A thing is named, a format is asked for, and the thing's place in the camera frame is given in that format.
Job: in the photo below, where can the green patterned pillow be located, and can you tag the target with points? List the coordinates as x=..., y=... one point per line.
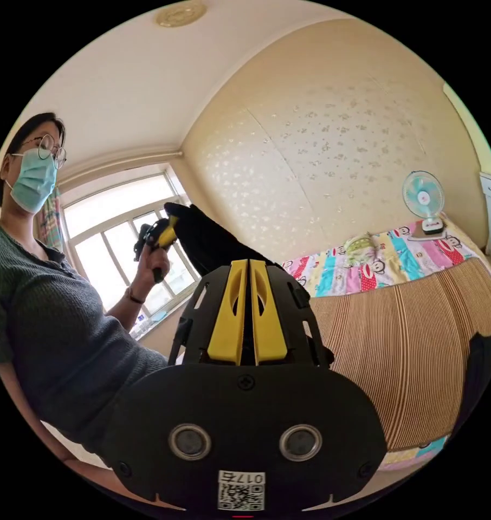
x=358, y=247

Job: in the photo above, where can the person's left forearm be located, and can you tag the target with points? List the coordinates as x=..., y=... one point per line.
x=125, y=308

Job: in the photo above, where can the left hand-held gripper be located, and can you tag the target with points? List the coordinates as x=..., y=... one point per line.
x=146, y=235

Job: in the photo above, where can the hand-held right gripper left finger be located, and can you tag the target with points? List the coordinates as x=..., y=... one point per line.
x=228, y=325

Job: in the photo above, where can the person's body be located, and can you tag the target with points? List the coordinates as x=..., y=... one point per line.
x=46, y=304

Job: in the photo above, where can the colourful checked curtain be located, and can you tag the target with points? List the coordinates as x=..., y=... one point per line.
x=50, y=223

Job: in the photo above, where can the window with white frame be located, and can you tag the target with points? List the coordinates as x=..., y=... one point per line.
x=119, y=243

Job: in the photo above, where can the person's left hand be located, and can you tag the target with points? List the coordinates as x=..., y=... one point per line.
x=148, y=272

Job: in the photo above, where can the person's right forearm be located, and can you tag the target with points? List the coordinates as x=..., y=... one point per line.
x=87, y=467

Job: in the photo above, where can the small teal table fan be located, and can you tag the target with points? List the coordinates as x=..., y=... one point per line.
x=423, y=199

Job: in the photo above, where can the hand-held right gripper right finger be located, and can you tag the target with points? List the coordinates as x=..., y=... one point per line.
x=270, y=329

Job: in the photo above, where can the round ceiling lamp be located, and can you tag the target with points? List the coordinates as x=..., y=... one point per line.
x=181, y=14

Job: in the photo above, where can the bed with woven mat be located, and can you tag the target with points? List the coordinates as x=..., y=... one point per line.
x=400, y=345

